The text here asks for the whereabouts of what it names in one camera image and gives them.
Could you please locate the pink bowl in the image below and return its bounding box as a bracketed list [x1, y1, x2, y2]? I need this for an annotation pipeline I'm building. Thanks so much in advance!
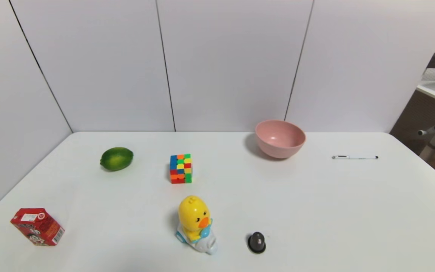
[255, 120, 307, 159]

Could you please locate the multicoloured puzzle cube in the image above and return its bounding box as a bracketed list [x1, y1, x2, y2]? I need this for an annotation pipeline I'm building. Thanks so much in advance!
[170, 153, 193, 184]

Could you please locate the yellow duck toy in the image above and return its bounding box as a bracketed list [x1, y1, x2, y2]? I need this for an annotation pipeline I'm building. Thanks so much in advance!
[175, 195, 218, 255]

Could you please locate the green lime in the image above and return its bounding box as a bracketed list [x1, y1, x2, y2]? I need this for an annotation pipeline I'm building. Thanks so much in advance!
[100, 147, 134, 172]

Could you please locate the small black round knob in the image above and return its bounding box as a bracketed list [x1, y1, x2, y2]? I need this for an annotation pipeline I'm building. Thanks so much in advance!
[247, 232, 267, 254]

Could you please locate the red milk carton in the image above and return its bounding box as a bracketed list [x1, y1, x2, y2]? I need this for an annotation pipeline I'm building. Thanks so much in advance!
[10, 208, 65, 247]

